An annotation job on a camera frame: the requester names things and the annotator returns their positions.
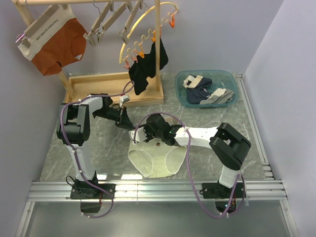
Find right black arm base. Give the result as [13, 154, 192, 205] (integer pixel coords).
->
[199, 182, 246, 214]

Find teal plastic basin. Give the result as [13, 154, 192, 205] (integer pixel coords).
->
[175, 70, 239, 109]

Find yellow curved clip hanger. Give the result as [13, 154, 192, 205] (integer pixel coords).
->
[118, 1, 179, 70]

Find beige hanger with orange underwear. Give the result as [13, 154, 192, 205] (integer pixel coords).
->
[15, 4, 68, 48]

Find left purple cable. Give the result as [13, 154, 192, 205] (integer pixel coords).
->
[60, 80, 135, 219]

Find purple cable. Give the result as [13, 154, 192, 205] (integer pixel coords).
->
[60, 80, 135, 219]
[133, 112, 246, 219]

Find orange white underwear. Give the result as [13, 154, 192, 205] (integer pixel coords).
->
[17, 4, 86, 76]

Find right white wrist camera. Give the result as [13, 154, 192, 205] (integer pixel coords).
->
[128, 127, 147, 144]

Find black underwear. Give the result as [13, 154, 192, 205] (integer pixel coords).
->
[128, 42, 156, 95]

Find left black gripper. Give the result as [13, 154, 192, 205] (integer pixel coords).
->
[94, 106, 135, 130]

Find aluminium mounting rail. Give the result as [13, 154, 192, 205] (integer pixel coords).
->
[16, 75, 299, 237]

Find grey underwear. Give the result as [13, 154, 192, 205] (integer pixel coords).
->
[199, 88, 235, 105]

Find pale yellow underwear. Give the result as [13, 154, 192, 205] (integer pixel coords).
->
[127, 138, 187, 178]

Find wooden drying rack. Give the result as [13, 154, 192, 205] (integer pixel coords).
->
[13, 0, 166, 107]

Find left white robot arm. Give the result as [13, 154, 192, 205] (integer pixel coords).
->
[56, 93, 134, 198]

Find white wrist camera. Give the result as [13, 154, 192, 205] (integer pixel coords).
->
[128, 127, 147, 144]
[119, 94, 130, 105]

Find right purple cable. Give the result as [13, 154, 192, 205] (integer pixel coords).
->
[133, 112, 246, 219]

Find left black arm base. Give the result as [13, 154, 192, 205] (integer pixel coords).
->
[70, 182, 116, 214]

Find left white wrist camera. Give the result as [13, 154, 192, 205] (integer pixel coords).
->
[119, 94, 130, 105]

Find navy blue underwear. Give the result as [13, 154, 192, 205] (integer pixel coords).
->
[183, 75, 213, 104]

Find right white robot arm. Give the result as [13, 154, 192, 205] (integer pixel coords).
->
[141, 114, 251, 198]

